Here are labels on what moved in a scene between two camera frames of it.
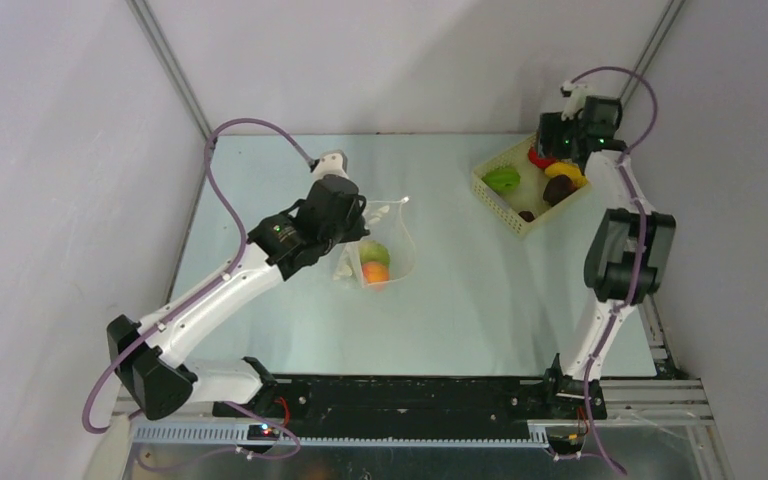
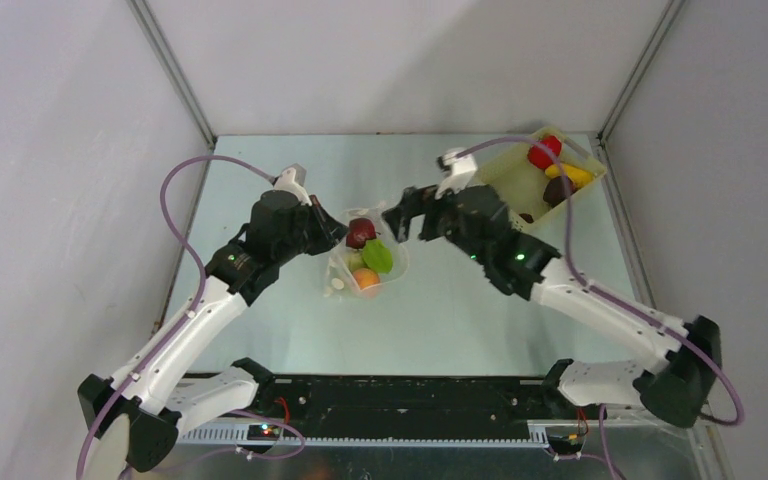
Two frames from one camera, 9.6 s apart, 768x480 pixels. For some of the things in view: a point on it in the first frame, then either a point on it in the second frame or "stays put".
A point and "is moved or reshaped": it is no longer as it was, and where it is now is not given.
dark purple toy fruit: (558, 188) stays put
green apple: (371, 251) -> (355, 259)
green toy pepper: (503, 180) -> (378, 256)
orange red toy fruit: (375, 272) is moved or reshaped
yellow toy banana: (568, 169) stays put
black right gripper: (546, 147) -> (428, 216)
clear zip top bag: (386, 224) is moved or reshaped
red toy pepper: (542, 162) stays put
